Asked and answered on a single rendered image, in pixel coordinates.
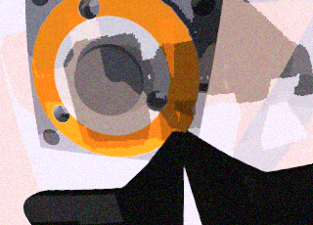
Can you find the orange round plate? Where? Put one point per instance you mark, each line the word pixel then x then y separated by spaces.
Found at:
pixel 163 47

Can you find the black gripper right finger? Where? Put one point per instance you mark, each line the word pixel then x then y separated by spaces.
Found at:
pixel 230 192

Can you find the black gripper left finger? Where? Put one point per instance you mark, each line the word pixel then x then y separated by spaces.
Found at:
pixel 154 196

